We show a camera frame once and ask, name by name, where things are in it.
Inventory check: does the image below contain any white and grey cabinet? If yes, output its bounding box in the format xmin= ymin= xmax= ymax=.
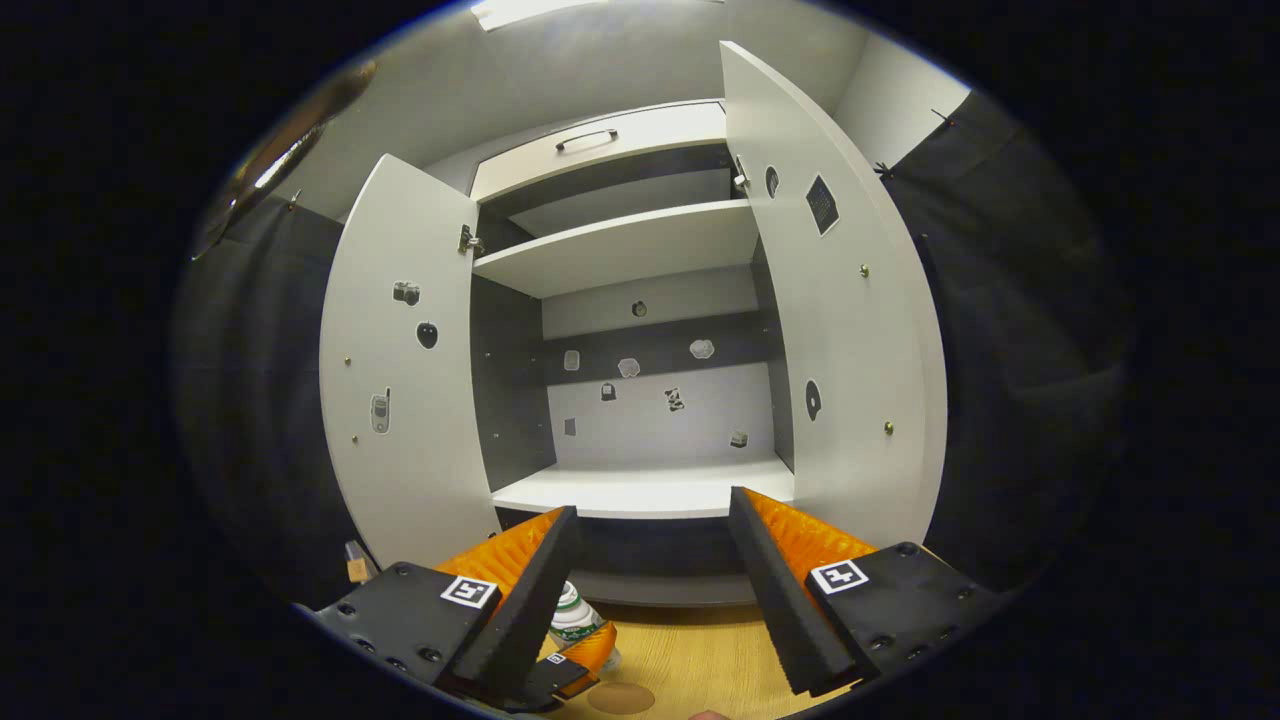
xmin=465 ymin=98 xmax=801 ymax=608

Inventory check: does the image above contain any white door with camera sticker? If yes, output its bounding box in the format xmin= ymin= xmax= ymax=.
xmin=320 ymin=153 xmax=506 ymax=571

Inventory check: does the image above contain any white bottle with green label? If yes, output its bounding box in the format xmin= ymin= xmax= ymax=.
xmin=548 ymin=581 xmax=623 ymax=673

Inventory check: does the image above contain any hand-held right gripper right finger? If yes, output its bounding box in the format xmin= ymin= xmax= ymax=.
xmin=727 ymin=486 xmax=1006 ymax=698

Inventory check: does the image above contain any white cabinet shelf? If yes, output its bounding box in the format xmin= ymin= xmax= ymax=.
xmin=472 ymin=200 xmax=761 ymax=299

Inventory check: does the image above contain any round brown coaster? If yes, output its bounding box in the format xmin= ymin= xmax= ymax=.
xmin=586 ymin=682 xmax=656 ymax=715

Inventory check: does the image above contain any white door with headphones sticker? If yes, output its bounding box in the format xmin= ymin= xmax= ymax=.
xmin=720 ymin=40 xmax=949 ymax=549

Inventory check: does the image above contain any white cabinet drawer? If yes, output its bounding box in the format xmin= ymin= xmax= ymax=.
xmin=470 ymin=100 xmax=728 ymax=204

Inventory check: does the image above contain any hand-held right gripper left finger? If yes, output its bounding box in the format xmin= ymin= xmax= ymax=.
xmin=305 ymin=505 xmax=581 ymax=706

